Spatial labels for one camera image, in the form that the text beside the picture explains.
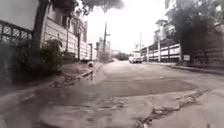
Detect small white sign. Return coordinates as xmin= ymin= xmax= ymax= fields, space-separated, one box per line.
xmin=182 ymin=54 xmax=191 ymax=62

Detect large dark tree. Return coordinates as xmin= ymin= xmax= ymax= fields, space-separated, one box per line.
xmin=165 ymin=0 xmax=223 ymax=65

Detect utility pole with crossarm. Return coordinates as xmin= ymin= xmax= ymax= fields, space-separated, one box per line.
xmin=101 ymin=21 xmax=112 ymax=55

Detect concrete pavement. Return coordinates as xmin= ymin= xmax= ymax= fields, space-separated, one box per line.
xmin=143 ymin=60 xmax=224 ymax=76

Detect lattice block fence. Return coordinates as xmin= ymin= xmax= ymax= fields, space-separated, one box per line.
xmin=0 ymin=19 xmax=36 ymax=88

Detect broken kerb with dirt verge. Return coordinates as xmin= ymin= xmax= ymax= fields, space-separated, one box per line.
xmin=0 ymin=60 xmax=105 ymax=113

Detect white vehicle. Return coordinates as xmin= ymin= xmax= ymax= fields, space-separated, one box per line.
xmin=128 ymin=52 xmax=144 ymax=65

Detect distant bushes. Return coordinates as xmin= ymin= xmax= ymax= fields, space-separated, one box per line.
xmin=114 ymin=52 xmax=130 ymax=62

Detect pale building with slatted wall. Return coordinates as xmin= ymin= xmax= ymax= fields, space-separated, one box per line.
xmin=41 ymin=2 xmax=94 ymax=62

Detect grey boundary wall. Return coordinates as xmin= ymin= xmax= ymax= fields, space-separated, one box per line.
xmin=194 ymin=23 xmax=224 ymax=67

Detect grey concrete road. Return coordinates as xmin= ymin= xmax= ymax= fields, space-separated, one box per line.
xmin=0 ymin=59 xmax=224 ymax=128

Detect dark green bush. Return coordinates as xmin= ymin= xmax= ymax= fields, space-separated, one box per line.
xmin=37 ymin=39 xmax=65 ymax=77

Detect thin utility pole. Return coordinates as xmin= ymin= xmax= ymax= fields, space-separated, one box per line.
xmin=138 ymin=31 xmax=143 ymax=54

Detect multi-storey building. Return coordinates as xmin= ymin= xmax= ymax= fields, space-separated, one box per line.
xmin=152 ymin=18 xmax=172 ymax=45

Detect white panel fence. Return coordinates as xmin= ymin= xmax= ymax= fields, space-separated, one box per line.
xmin=139 ymin=40 xmax=183 ymax=64

